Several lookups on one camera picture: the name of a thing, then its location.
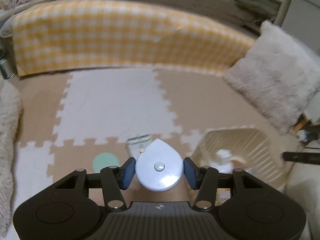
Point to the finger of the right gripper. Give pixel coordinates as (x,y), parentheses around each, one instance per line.
(302,157)

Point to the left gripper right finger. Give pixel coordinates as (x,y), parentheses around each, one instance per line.
(192,173)

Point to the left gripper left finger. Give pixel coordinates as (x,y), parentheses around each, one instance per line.
(127,173)

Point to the mint green round object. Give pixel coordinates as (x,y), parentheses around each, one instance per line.
(104,160)

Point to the white knob cap container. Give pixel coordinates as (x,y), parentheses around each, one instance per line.
(223,161)

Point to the white teardrop tape measure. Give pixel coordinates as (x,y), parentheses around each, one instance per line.
(159,167)

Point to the wooden oval brush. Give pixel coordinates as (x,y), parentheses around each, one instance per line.
(238,162)

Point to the cream plastic lattice basket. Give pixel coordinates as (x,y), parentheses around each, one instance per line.
(256,147)

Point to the wooden furniture leg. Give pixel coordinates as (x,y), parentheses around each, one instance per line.
(300,124)

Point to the white fluffy cushion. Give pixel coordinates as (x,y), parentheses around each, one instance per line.
(279,75)

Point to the cream fluffy blanket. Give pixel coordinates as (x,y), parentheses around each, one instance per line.
(11,108)

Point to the white furniture panel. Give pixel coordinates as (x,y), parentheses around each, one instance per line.
(300,18)

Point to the yellow white checkered bumper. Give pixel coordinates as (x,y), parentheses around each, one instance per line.
(82,34)

